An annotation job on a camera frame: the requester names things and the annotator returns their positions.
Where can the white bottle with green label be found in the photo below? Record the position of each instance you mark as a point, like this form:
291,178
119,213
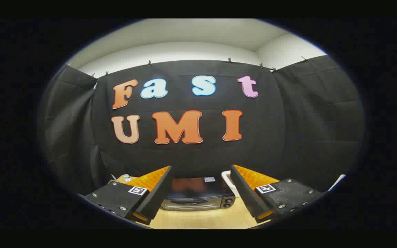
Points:
127,178

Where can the white kitchen appliance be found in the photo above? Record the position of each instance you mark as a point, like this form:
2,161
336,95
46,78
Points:
226,175

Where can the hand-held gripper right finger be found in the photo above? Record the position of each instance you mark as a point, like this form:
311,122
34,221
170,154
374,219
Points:
245,194

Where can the black toaster oven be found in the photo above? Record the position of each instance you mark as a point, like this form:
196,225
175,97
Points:
198,196

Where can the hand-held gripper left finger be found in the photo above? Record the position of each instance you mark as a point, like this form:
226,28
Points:
157,194

